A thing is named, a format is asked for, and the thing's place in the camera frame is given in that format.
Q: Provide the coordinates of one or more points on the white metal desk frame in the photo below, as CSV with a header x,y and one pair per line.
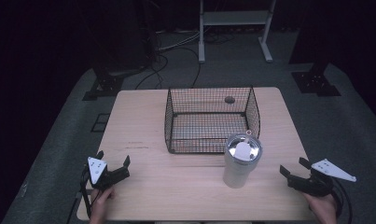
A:
x,y
235,18

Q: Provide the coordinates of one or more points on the person's left hand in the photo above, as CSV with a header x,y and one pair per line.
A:
x,y
101,203

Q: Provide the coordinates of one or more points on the black metal stand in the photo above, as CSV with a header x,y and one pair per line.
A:
x,y
106,82
316,81

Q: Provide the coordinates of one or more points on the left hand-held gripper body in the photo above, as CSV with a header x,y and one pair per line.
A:
x,y
97,169

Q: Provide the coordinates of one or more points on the dark round table grommet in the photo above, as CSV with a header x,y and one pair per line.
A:
x,y
229,100

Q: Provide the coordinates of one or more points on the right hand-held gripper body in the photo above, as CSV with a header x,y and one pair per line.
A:
x,y
319,180

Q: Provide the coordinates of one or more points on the person's right hand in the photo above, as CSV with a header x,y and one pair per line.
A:
x,y
324,208

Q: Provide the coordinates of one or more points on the steel tumbler with clear lid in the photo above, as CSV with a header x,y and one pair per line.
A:
x,y
241,161

